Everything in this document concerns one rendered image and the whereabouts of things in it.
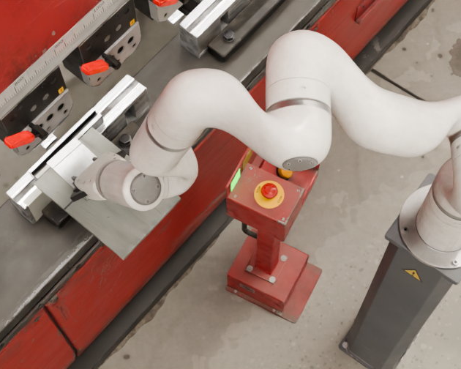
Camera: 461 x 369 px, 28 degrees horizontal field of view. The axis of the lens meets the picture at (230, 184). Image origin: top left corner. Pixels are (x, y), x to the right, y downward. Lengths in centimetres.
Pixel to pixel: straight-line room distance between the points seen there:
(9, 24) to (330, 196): 172
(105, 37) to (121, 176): 29
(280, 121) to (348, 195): 173
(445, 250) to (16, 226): 94
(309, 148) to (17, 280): 93
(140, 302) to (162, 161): 139
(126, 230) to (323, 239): 117
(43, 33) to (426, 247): 88
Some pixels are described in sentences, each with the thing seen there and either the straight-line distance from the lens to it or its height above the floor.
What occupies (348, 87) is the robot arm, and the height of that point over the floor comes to 155.
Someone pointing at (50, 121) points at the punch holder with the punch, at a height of 121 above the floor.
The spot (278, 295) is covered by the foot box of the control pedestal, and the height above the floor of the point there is 12.
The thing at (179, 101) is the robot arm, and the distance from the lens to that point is 139.
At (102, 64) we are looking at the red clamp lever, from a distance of 178.
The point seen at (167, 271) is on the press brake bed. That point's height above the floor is 5.
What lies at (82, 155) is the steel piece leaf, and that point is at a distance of 202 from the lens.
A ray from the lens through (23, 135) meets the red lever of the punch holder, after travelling 173.
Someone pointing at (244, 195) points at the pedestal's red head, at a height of 78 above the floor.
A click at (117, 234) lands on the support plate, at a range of 194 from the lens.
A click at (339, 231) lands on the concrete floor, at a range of 301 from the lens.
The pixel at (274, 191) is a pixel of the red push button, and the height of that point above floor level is 81.
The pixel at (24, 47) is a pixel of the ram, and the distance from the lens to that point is 162.
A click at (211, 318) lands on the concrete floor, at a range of 290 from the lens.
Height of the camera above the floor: 280
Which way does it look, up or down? 67 degrees down
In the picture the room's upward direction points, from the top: 1 degrees counter-clockwise
